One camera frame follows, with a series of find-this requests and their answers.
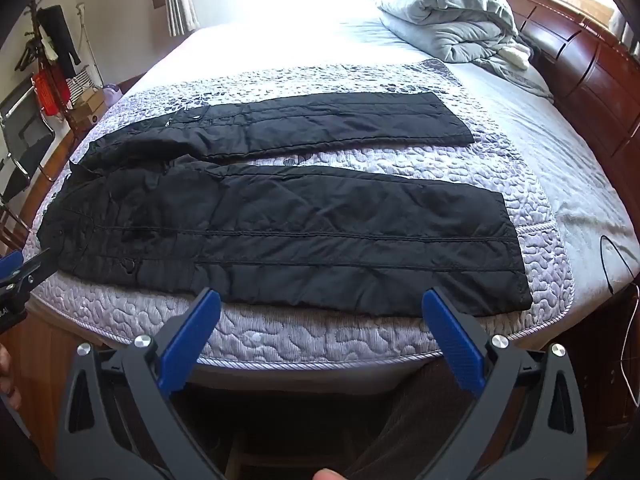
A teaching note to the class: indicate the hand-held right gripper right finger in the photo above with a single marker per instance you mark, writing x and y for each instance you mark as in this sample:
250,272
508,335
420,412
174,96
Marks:
452,340

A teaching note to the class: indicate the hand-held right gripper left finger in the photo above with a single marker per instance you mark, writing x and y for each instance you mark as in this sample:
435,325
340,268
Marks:
190,340

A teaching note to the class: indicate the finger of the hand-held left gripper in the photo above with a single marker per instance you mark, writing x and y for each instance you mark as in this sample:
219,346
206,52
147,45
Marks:
30,267

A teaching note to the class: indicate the black pants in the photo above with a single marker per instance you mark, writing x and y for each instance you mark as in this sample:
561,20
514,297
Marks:
300,220

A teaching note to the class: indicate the person's left hand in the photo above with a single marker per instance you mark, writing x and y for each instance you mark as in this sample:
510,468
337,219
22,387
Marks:
7,375

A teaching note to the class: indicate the person's right hand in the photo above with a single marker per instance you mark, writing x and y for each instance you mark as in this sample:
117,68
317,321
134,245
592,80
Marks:
325,475

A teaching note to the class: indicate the person's leg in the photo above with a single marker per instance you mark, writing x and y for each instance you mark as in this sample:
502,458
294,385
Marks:
400,425

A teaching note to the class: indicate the purple-grey quilted blanket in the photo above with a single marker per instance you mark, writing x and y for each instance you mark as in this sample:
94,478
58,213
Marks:
350,335

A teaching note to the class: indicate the black metal chair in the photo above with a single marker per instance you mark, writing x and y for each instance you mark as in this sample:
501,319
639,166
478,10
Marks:
25,145

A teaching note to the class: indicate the cardboard boxes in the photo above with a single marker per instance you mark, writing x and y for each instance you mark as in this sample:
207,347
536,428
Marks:
90,107

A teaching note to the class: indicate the red bag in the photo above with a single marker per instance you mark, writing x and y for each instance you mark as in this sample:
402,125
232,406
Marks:
47,95

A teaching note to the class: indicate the striped cloth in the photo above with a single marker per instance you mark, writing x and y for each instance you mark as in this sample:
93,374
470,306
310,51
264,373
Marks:
79,82

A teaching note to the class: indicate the wooden coat rack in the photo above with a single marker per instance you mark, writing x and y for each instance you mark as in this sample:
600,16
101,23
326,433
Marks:
32,45

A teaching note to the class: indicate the grey bed sheet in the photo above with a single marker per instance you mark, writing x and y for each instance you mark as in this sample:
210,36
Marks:
550,135

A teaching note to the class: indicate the black hanging clothes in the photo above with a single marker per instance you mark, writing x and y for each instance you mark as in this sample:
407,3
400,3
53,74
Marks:
60,35

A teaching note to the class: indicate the white pole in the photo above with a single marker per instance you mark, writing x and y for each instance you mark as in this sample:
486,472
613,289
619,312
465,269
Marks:
82,25

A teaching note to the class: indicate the white cloth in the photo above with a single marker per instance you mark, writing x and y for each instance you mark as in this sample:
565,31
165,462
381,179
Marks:
515,55

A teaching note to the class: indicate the folded grey duvet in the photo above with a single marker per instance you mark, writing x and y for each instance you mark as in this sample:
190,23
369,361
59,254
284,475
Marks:
440,15

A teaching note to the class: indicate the wooden bed frame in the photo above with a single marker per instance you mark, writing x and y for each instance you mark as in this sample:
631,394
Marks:
575,60

